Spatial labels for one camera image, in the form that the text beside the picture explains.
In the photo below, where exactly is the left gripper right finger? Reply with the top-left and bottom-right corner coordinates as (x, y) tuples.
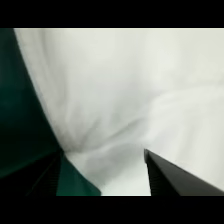
(143, 148), (224, 197)

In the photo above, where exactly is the white T-shirt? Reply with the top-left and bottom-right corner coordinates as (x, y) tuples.
(13, 28), (224, 197)

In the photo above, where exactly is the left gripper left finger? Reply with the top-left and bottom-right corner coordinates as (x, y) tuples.
(25, 149), (65, 197)

